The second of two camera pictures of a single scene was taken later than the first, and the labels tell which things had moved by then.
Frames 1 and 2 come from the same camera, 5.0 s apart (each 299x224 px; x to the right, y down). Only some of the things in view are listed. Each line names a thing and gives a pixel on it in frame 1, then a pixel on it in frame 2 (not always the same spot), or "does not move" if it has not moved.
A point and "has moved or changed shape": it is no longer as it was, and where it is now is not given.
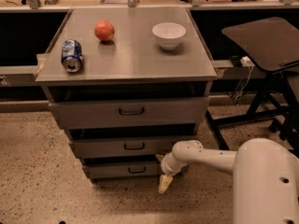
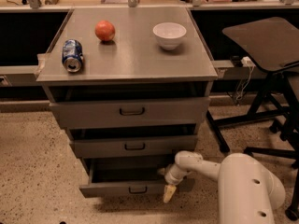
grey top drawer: x=127 y=112 does not move
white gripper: x=165 y=167 → x=171 y=177
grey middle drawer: x=116 y=147 does not move
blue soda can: x=72 y=55 does not move
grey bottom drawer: x=106 y=171 has moved or changed shape
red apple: x=105 y=30 does not move
